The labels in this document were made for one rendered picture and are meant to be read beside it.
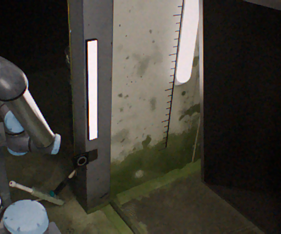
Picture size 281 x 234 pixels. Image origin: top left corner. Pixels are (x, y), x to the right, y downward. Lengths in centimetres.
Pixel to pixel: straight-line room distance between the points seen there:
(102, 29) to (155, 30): 37
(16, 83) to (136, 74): 114
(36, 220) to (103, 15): 108
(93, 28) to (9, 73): 86
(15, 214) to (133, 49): 116
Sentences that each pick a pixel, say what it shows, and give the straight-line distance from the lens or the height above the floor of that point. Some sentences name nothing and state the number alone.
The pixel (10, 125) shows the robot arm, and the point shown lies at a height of 107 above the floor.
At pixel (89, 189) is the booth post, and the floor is 23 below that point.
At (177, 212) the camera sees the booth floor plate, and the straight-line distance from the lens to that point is 259.
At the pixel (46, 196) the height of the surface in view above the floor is 16.
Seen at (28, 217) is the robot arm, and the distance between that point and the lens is 136.
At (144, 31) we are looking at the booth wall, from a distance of 208.
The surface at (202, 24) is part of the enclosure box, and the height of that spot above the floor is 146.
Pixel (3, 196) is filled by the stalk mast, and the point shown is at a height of 25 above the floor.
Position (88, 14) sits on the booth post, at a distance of 186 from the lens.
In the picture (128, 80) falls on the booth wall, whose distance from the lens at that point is 213.
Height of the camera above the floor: 188
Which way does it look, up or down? 31 degrees down
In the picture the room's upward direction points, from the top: 4 degrees clockwise
